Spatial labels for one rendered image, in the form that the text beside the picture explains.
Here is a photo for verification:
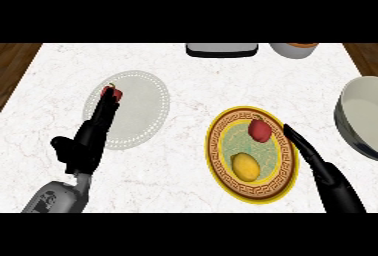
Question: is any red apple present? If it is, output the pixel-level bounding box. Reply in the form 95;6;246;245
247;114;275;144

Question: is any grey and black appliance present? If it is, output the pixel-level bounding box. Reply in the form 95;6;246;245
185;43;260;59

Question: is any white perforated plate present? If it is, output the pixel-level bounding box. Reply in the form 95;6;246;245
82;70;172;151

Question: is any yellow lemon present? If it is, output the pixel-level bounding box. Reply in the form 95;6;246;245
229;152;263;183

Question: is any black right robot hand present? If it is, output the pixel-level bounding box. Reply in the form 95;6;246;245
283;123;368;214

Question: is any small red pepper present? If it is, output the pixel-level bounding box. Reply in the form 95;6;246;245
100;82;125;103

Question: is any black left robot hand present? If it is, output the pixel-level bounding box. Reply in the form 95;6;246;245
49;87;122;176

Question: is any yellow patterned plate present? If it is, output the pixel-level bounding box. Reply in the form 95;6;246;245
204;105;302;205

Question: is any white container with orange contents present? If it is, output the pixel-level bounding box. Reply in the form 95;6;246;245
269;43;321;60

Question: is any large grey bowl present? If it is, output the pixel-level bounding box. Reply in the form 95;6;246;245
334;75;378;162

